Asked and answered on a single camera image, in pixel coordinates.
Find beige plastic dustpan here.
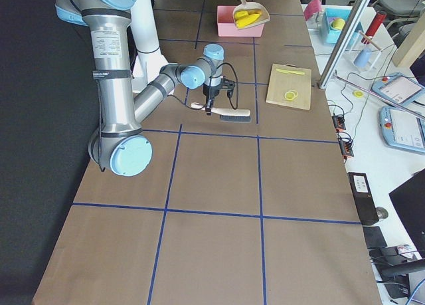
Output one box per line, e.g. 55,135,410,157
232,0,270,30

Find blue cup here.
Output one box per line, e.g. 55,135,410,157
353,47,372,68

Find pink plastic bin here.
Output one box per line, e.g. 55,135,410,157
216,5,264,37

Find black power box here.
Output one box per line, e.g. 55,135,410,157
347,172,379,226

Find blue teach pendant far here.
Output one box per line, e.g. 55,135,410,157
371,72,424,106

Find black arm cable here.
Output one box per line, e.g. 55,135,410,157
171,62,239,112

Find aluminium frame post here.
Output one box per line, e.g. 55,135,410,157
317,0,370,89

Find blue teach pendant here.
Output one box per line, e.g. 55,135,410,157
379,106,424,154
371,72,424,106

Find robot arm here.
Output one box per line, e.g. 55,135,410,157
55,0,224,177

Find blue teach pendant near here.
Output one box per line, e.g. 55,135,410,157
379,106,424,154

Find beige hand brush black bristles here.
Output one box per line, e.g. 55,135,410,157
189,102,251,123

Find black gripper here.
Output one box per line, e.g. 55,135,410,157
203,77,236,116

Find yellow-green plastic knife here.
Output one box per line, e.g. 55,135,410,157
276,68,305,76

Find red cylinder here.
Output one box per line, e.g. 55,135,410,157
365,11,386,39

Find bamboo cutting board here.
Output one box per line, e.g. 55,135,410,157
266,64,311,110

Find light blue storage box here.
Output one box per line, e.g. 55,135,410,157
319,8,351,45

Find yellow toy corn cob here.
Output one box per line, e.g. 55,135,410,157
235,13,260,29

